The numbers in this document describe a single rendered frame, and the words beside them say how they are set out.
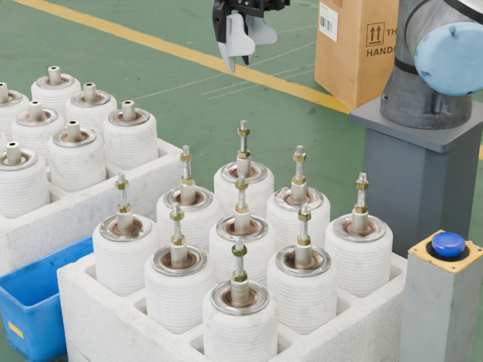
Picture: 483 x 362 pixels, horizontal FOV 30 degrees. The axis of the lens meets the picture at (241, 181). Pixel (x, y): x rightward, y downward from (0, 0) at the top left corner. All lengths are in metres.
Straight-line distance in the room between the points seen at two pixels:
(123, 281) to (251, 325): 0.25
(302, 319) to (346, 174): 0.80
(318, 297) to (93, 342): 0.35
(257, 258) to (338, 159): 0.80
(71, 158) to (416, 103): 0.58
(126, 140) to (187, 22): 1.33
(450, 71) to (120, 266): 0.54
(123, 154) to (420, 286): 0.67
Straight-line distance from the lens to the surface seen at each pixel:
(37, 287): 1.51
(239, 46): 1.30
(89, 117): 1.69
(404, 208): 1.55
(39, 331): 1.43
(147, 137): 1.61
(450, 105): 1.49
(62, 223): 1.52
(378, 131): 1.50
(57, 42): 2.78
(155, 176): 1.62
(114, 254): 1.27
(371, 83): 2.24
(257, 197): 1.40
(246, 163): 1.41
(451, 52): 1.30
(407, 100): 1.48
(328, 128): 2.17
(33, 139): 1.63
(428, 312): 1.16
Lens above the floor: 0.93
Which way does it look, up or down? 29 degrees down
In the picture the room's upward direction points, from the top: 1 degrees counter-clockwise
